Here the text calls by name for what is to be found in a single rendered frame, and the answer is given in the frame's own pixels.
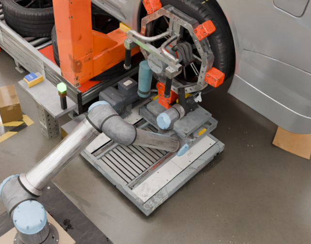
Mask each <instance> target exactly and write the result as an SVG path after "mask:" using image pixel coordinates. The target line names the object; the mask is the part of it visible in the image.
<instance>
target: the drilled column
mask: <svg viewBox="0 0 311 244"><path fill-rule="evenodd" d="M36 106H37V111H38V116H39V121H40V126H41V132H42V134H43V135H44V136H45V137H46V138H47V139H48V140H51V139H53V138H54V137H56V136H58V135H59V134H60V133H59V123H58V119H55V118H54V117H53V116H52V115H51V114H49V113H48V112H47V111H46V110H45V109H44V108H43V107H42V106H41V105H40V104H38V103H37V102H36Z"/></svg>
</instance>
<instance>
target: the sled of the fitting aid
mask: <svg viewBox="0 0 311 244"><path fill-rule="evenodd" d="M158 97H159V96H158V95H157V96H155V97H154V98H152V100H150V101H149V102H147V103H146V104H144V105H143V106H141V107H140V108H139V115H140V116H141V117H142V118H144V119H145V120H146V121H148V122H149V123H150V124H151V125H153V126H154V127H155V128H156V129H158V130H159V126H158V124H157V116H156V115H155V114H153V113H152V112H151V111H150V110H148V109H147V104H148V103H150V102H152V101H153V100H155V99H156V98H158ZM217 123H218V121H217V120H216V119H215V118H213V117H211V118H210V119H209V120H208V121H207V122H205V123H204V124H203V125H201V126H200V127H199V128H197V129H196V130H195V131H194V132H192V133H191V134H190V135H188V136H187V137H186V138H185V137H184V136H182V135H181V134H180V133H178V132H177V131H176V130H174V131H175V132H176V133H177V134H178V135H179V136H180V137H181V138H182V139H183V140H184V141H185V143H186V144H187V145H188V146H189V148H188V150H189V149H190V148H191V147H193V146H194V145H195V144H196V143H198V142H199V141H200V140H201V139H203V138H204V137H205V136H206V135H208V134H209V133H210V132H211V131H212V130H214V129H215V128H216V127H217Z"/></svg>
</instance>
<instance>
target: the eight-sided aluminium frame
mask: <svg viewBox="0 0 311 244"><path fill-rule="evenodd" d="M163 15H165V16H166V17H168V18H170V19H172V20H174V21H175V22H177V23H179V24H180V25H181V26H183V27H185V28H186V29H188V31H189V33H190V35H191V37H192V39H193V41H194V43H195V46H196V48H197V50H198V52H199V54H200V56H201V58H202V64H201V69H200V73H199V78H198V82H195V83H192V84H188V85H182V84H181V83H179V82H178V81H177V80H175V79H174V78H173V79H172V85H171V90H172V91H174V92H175V93H176V94H178V88H181V87H184V88H185V93H190V92H196V91H200V90H202V89H203V88H205V87H206V86H207V85H208V83H207V82H205V81H204V78H205V74H206V71H208V70H209V69H211V68H212V65H213V62H214V55H213V52H212V51H211V49H210V46H209V44H208V42H207V40H206V38H204V39H202V40H200V41H199V40H198V38H197V37H196V35H195V33H194V32H193V30H194V29H195V28H197V27H198V26H199V25H200V24H199V22H198V21H197V20H196V19H193V18H192V17H190V16H188V15H187V14H185V13H183V12H182V11H180V10H178V9H177V8H175V7H173V6H172V5H170V4H169V5H166V6H164V7H162V8H160V9H159V10H157V11H155V12H153V13H151V14H149V15H148V16H146V17H144V18H142V21H141V35H143V36H145V37H151V30H152V21H153V20H155V19H157V18H159V17H161V16H163ZM140 49H141V52H142V53H143V55H144V57H145V59H146V60H148V55H149V54H151V53H150V52H148V51H147V50H145V49H144V48H142V47H141V46H140ZM152 74H153V76H154V77H155V78H156V79H157V80H159V81H160V82H161V83H163V84H164V85H165V82H166V75H165V72H164V71H163V72H161V73H156V72H154V71H152Z"/></svg>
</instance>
